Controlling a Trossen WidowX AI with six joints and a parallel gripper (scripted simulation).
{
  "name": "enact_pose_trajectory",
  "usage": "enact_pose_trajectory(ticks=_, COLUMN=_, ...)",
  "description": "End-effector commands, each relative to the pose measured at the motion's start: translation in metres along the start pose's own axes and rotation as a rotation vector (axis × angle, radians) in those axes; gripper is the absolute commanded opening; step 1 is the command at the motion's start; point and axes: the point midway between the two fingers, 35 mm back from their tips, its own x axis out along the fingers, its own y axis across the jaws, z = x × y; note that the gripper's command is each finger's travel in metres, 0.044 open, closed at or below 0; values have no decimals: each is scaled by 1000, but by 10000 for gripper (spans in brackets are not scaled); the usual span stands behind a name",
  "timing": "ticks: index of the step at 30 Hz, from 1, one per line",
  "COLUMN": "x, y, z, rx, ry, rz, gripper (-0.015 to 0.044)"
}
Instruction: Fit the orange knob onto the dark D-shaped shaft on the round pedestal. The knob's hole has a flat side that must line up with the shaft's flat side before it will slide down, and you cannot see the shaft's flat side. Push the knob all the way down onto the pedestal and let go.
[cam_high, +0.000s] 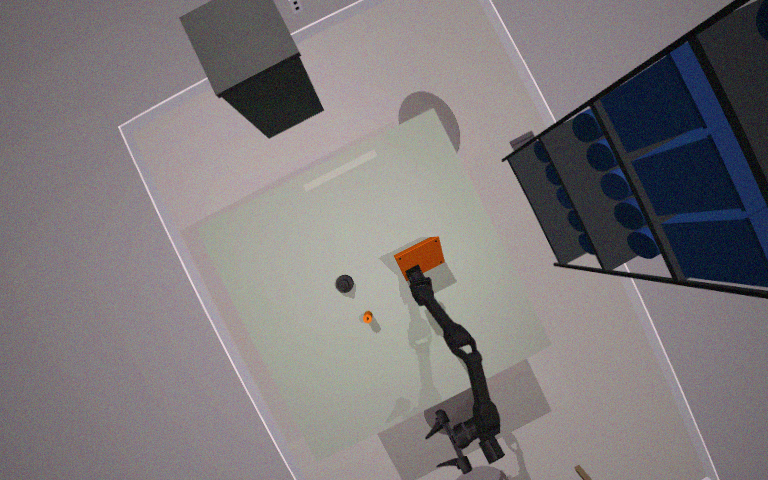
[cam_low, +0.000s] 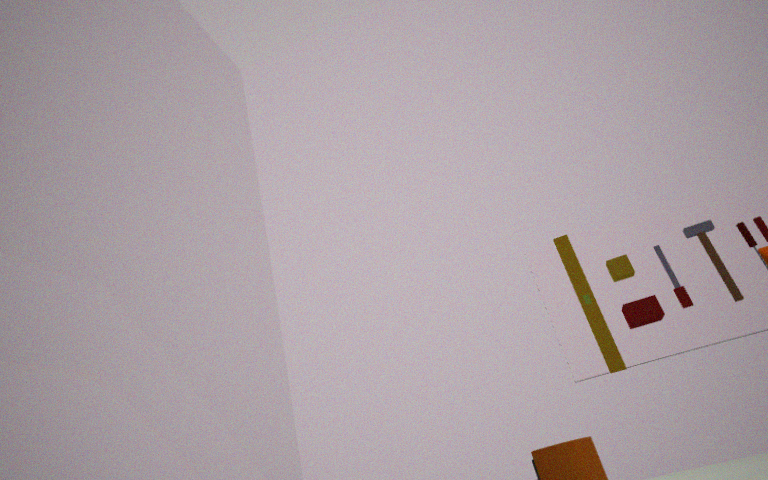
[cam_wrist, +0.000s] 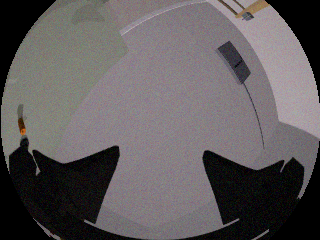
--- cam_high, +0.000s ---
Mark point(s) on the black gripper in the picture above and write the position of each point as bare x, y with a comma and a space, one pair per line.
461, 435

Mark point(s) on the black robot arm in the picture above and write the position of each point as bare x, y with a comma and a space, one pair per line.
486, 422

